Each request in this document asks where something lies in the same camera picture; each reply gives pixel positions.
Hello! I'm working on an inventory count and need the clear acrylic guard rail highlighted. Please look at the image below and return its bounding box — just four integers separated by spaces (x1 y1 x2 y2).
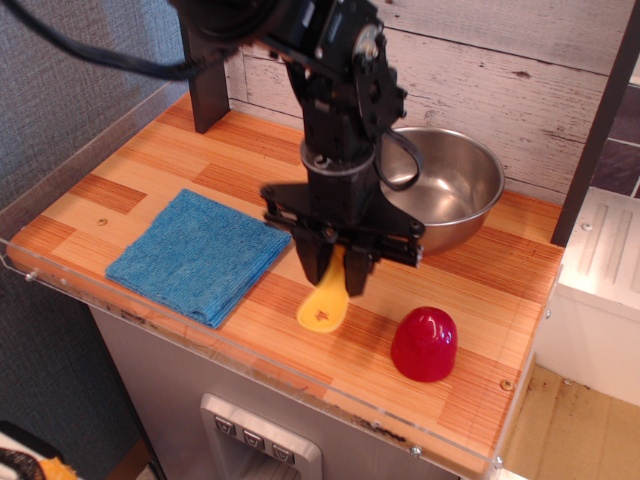
5 98 561 479

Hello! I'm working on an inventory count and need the blue folded cloth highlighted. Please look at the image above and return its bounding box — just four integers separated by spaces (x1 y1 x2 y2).
105 189 291 328

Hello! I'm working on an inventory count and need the grey toy fridge cabinet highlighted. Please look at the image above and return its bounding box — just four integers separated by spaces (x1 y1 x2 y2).
88 305 476 480

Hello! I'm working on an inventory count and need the white toy sink unit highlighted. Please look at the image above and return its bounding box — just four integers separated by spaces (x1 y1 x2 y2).
534 188 639 405

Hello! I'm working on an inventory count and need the dark left shelf post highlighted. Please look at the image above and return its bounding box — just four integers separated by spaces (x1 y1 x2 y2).
174 1 230 134

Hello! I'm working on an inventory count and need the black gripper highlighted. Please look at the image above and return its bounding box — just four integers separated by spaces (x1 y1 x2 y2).
258 159 426 298

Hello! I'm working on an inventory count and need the dark shelf post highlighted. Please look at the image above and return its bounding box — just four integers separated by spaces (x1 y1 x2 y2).
174 1 230 134
551 1 639 247

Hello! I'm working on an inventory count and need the black cable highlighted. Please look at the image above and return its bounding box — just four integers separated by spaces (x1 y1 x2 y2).
0 0 226 81

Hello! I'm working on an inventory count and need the dark right shelf post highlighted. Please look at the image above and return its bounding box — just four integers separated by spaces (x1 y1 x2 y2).
551 1 639 247

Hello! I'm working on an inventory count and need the red plastic cup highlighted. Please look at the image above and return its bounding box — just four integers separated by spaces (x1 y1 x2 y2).
391 306 458 382

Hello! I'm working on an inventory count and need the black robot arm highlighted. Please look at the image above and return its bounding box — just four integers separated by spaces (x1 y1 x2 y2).
175 1 424 296

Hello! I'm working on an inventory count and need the yellow brush with white bristles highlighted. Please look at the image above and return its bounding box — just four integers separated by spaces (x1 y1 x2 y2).
296 245 349 333

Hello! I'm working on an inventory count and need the yellow black object at corner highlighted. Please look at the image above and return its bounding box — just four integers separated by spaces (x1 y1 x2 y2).
1 420 79 479

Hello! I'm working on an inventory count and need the stainless steel bowl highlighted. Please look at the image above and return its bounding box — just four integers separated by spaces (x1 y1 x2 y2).
368 127 505 256

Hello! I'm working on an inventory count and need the silver dispenser button panel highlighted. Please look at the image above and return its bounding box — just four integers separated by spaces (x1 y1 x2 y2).
200 393 323 479

